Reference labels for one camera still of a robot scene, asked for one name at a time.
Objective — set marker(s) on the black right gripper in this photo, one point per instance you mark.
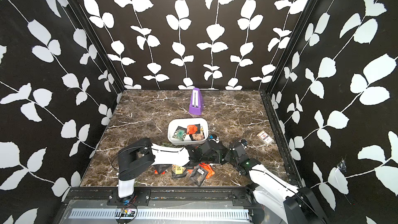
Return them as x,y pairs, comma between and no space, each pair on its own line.
227,156

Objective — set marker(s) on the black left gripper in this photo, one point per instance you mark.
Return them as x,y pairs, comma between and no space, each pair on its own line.
218,159

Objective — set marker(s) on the brown label tea bag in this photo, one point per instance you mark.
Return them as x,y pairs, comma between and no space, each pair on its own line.
199,136

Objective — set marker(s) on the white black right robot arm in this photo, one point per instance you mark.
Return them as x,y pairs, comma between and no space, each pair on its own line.
292,204

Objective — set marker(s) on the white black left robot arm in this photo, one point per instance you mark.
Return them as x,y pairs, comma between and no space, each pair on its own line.
136,158

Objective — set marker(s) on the orange tea bag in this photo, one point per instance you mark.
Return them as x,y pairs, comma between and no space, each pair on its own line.
208,168

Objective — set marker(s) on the black barcode tea bag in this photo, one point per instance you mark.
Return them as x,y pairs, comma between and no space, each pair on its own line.
198,175

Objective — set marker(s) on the white plastic storage box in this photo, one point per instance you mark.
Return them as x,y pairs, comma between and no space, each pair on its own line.
184,123

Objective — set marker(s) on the yellow label tea bag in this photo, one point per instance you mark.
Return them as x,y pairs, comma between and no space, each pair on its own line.
178,172

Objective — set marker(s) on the purple metronome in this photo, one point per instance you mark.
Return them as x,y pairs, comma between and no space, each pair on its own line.
196,103

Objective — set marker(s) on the white perforated vent strip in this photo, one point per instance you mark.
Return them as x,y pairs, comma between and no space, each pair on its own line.
165,214

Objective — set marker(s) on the small circuit board with wires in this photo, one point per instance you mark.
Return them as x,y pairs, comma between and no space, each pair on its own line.
126,213

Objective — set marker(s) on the black front mounting rail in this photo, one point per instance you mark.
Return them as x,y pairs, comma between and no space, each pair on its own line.
238,195

